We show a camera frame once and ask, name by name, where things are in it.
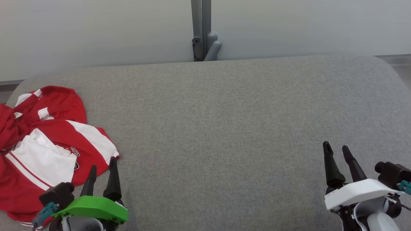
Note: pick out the teal camera connector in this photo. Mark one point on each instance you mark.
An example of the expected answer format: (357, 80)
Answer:
(406, 186)
(46, 211)

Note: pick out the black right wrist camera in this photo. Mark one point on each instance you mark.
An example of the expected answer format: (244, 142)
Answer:
(393, 175)

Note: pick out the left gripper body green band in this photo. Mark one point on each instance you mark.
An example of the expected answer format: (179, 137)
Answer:
(96, 207)

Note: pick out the grey fabric sofa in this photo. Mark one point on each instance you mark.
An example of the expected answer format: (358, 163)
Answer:
(218, 134)

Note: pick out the teal right camera connector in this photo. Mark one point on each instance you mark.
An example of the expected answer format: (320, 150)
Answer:
(406, 186)

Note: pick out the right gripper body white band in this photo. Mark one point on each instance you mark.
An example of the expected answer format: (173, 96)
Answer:
(359, 192)

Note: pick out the red jersey with white sleeves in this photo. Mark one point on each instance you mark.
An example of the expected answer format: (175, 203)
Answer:
(41, 160)

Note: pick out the grey rounded pipe fitting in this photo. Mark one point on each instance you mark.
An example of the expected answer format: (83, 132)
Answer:
(212, 46)

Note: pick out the teal left camera connector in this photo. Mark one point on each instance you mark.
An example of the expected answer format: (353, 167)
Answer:
(46, 211)

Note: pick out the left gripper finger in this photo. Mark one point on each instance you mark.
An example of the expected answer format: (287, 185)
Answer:
(113, 183)
(90, 183)

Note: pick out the red Bulls 23 shorts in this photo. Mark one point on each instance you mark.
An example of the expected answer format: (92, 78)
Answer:
(64, 106)

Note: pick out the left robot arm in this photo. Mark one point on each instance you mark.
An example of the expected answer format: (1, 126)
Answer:
(83, 224)

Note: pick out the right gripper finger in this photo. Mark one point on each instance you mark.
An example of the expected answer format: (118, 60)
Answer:
(354, 168)
(332, 170)

